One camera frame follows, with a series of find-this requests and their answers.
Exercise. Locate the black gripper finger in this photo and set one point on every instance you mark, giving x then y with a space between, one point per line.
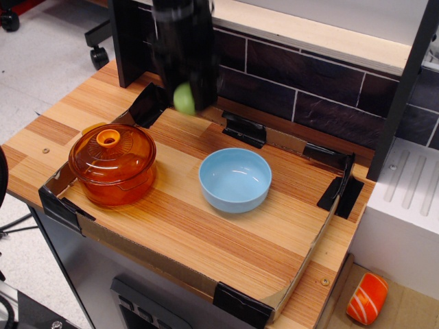
203 84
171 80

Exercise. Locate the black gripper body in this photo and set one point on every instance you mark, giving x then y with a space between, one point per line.
183 46

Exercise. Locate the green toy pear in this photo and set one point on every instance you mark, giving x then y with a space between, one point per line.
183 99

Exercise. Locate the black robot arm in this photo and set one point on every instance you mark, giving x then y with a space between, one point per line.
183 5

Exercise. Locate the light blue bowl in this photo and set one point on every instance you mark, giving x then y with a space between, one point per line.
235 180

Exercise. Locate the black office chair base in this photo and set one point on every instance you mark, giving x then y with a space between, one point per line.
93 38

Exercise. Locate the orange pot lid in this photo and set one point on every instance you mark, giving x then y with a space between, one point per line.
112 153

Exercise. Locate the orange transparent pot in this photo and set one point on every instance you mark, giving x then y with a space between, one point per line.
122 193

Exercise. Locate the light wooden shelf board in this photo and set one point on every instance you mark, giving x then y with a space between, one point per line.
334 42

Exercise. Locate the black oven control panel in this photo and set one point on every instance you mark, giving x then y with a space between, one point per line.
139 311

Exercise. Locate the white sink drainboard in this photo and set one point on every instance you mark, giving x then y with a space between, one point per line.
398 234

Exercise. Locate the orange salmon sushi toy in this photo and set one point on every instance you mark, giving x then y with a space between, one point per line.
368 299

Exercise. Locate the black left shelf post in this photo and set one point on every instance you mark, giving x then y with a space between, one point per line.
131 23

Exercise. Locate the dark grey right post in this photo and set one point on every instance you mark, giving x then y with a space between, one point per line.
424 36

